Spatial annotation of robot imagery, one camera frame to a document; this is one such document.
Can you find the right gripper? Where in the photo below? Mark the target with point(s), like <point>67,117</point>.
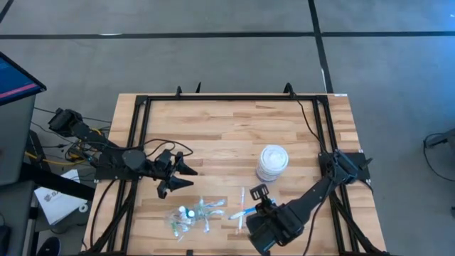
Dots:
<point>261,193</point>

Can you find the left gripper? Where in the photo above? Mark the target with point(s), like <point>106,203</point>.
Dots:
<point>165,167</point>

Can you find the orange white toothbrush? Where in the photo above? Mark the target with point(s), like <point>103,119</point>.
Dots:
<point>242,199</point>

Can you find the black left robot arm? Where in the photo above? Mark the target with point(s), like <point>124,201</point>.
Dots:
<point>103,147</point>

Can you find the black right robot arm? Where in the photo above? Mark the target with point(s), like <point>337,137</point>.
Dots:
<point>313,193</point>

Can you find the white blue wipes canister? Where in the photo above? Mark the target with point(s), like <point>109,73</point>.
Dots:
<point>272,163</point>

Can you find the clear plastic bag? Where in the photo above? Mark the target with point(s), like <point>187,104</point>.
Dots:
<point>193,222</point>

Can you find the white tape roll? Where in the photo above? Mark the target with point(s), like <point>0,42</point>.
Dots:
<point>83,207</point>

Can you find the black desk leg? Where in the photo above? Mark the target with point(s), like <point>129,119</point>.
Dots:
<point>57,182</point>

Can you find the white table sticker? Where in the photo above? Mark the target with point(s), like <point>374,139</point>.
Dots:
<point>340,95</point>

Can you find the white printed paper sheet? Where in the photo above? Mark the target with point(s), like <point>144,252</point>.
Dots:
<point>53,206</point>

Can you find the black round floor object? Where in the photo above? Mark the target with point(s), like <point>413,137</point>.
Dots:
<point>49,246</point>

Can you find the blue screen monitor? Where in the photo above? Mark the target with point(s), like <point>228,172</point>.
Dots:
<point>14,78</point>

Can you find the black aluminium table frame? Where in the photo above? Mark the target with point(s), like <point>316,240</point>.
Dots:
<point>195,97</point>

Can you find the black frame bracket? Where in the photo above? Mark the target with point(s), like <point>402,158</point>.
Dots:
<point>288,88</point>
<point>198,87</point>
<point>178,90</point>

